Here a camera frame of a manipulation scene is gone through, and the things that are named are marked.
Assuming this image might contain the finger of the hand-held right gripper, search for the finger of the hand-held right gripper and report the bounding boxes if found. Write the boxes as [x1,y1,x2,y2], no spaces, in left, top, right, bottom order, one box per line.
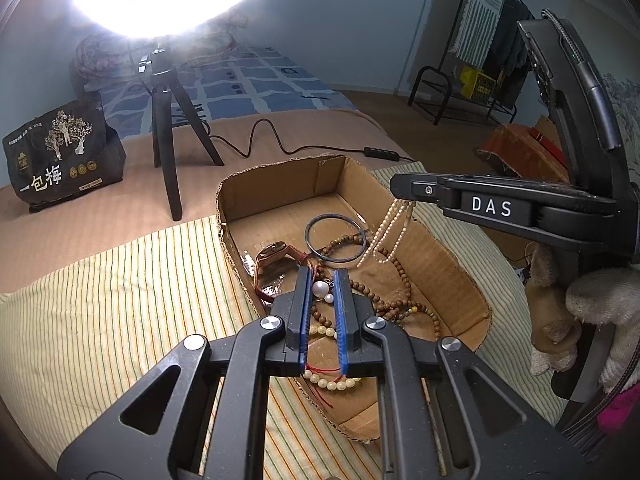
[389,172,463,213]

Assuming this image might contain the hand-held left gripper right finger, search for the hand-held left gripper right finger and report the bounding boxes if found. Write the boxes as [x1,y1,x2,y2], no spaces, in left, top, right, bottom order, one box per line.
[333,269,588,480]

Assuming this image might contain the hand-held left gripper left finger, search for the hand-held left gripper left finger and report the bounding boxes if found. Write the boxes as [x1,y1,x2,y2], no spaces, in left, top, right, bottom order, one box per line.
[56,266,313,480]

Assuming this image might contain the cream bead bracelet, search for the cream bead bracelet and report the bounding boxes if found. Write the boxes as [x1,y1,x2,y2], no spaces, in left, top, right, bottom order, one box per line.
[305,324,358,391]

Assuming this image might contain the pearl necklace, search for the pearl necklace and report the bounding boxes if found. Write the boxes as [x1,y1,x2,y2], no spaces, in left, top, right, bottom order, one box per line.
[367,199,415,266]

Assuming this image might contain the black bangle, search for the black bangle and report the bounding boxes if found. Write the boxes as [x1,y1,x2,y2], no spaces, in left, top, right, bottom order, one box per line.
[304,213,370,262]

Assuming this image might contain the cardboard box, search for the cardboard box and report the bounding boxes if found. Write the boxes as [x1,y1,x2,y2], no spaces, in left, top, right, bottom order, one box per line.
[215,155,493,443]

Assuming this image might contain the person's right hand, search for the person's right hand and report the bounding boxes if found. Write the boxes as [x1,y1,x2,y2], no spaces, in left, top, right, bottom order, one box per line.
[527,242,640,391]

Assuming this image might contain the brown carton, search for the brown carton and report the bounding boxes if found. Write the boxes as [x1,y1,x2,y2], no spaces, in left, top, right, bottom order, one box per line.
[475,115,571,181]

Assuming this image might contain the black clothes rack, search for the black clothes rack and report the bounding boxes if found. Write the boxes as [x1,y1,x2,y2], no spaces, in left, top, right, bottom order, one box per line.
[407,0,531,126]

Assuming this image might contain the yellow box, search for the yellow box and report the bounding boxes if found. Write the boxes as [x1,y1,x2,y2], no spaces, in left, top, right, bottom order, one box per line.
[460,66,496,101]

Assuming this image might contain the dark hanging clothes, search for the dark hanging clothes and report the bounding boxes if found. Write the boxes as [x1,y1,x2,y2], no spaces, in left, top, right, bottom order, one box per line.
[482,0,533,121]

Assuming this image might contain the yellow striped cloth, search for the yellow striped cloth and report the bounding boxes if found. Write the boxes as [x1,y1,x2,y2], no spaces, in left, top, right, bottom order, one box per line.
[0,165,571,480]

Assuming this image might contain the striped towel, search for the striped towel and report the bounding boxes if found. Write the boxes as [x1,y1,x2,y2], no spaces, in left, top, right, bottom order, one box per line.
[456,0,507,61]

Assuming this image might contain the blue checked blanket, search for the blue checked blanket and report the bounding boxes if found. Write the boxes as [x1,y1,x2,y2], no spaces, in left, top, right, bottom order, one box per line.
[97,45,358,136]

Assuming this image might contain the brown bed sheet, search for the brown bed sheet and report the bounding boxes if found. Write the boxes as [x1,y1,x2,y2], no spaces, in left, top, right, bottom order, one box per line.
[0,110,416,296]

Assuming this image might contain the black tripod stand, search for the black tripod stand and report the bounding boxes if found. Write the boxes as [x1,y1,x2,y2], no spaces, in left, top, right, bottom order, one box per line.
[136,47,225,222]

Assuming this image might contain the black printed snack bag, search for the black printed snack bag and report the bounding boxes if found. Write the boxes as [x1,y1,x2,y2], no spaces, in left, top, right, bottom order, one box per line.
[2,97,126,213]

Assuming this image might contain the floral pillow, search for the floral pillow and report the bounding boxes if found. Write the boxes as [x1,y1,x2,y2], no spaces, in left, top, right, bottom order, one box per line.
[70,10,251,93]

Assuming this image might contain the wooden bead necklace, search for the wooden bead necklace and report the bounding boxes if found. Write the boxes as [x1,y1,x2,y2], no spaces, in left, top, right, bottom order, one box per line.
[310,232,446,341]

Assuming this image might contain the black power cable with switch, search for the black power cable with switch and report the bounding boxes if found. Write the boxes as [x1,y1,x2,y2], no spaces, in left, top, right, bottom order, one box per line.
[207,119,418,163]

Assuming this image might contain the brown strap wristwatch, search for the brown strap wristwatch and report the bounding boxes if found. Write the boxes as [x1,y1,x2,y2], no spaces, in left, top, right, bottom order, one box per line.
[254,241,313,306]

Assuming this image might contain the white ring light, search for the white ring light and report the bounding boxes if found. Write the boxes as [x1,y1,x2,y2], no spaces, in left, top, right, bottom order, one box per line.
[70,0,288,41]

